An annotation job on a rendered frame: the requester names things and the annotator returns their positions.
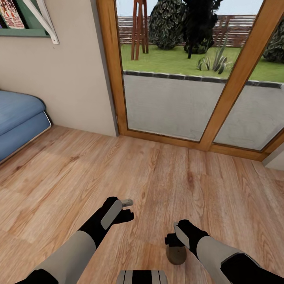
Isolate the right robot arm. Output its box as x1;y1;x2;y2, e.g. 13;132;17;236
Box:
165;219;284;284

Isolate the pillar candle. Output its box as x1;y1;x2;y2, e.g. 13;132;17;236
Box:
166;245;187;265

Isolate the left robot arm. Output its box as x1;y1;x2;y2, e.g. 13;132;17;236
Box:
16;198;134;284

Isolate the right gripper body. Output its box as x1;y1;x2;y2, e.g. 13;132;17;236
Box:
167;233;184;247

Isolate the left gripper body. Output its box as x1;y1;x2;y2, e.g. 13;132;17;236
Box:
114;209;131;224

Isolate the robot trunk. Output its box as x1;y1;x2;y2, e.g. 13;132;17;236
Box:
116;270;168;284

